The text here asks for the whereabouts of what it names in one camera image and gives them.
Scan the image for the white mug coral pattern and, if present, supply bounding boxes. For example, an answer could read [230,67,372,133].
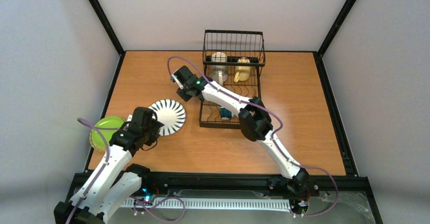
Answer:
[211,52,228,86]

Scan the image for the white blue striped plate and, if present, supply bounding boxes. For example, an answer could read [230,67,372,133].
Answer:
[149,99,186,136]

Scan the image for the white bowl dark outside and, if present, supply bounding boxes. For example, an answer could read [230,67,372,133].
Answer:
[220,106,234,121]

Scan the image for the black wire dish rack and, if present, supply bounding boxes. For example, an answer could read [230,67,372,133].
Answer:
[199,29,266,130]

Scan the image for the yellow mug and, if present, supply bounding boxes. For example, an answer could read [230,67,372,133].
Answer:
[234,57,251,83]

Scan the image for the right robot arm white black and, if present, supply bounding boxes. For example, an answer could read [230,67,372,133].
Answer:
[170,66,309,194]

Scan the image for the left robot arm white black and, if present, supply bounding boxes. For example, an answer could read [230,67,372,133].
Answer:
[54,107,163,223]

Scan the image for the green plate woven rim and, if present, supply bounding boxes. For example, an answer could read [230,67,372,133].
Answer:
[89,116,125,152]

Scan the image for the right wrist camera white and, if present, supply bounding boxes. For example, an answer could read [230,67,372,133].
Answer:
[170,74,184,89]

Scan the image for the white slotted cable duct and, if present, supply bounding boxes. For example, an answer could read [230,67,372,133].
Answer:
[121,195,292,212]

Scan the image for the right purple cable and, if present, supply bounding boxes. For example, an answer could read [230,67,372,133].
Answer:
[167,56,339,218]

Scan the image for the black corner frame post left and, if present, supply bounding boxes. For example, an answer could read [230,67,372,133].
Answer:
[78,0,126,56]

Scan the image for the black corner frame post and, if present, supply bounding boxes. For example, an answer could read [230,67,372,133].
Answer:
[78,0,126,56]
[317,0,357,58]

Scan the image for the black front frame rail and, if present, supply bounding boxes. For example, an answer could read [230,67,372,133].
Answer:
[72,171,370,196]

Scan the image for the black corner frame post right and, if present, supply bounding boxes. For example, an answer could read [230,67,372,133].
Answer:
[317,0,357,58]

